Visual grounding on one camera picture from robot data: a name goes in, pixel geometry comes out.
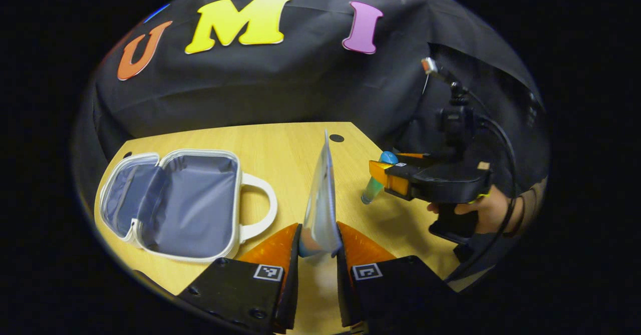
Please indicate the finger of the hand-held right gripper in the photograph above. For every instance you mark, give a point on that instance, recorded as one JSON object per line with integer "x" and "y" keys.
{"x": 400, "y": 182}
{"x": 415, "y": 158}

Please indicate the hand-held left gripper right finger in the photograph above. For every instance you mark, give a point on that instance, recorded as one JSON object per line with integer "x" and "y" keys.
{"x": 343, "y": 285}

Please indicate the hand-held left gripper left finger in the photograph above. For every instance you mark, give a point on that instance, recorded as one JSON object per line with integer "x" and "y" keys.
{"x": 293, "y": 285}

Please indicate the blue green gradient bottle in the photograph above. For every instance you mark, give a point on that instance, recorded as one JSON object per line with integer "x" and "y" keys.
{"x": 374, "y": 187}

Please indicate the white suitcase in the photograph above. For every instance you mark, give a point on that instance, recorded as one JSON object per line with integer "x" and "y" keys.
{"x": 190, "y": 205}

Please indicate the black backdrop cloth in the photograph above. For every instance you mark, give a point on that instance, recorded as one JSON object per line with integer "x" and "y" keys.
{"x": 300, "y": 84}

